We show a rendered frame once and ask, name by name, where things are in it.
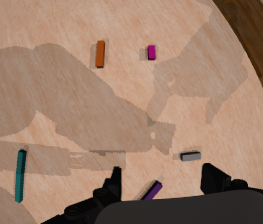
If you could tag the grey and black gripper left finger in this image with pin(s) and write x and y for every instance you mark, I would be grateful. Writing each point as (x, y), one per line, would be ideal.
(86, 211)

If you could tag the orange rod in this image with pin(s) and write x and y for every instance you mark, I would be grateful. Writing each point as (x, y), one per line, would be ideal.
(100, 54)

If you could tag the turquoise rod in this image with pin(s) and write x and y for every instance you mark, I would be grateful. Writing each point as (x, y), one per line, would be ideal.
(20, 170)

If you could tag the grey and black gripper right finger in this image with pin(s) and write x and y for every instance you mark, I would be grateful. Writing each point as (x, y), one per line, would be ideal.
(213, 180)

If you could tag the grey rod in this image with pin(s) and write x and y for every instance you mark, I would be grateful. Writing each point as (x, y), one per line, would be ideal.
(190, 156)

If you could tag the purple rod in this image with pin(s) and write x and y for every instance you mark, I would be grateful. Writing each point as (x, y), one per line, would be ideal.
(155, 188)

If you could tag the small magenta block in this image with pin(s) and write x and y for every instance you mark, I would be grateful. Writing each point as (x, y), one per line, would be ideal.
(151, 52)

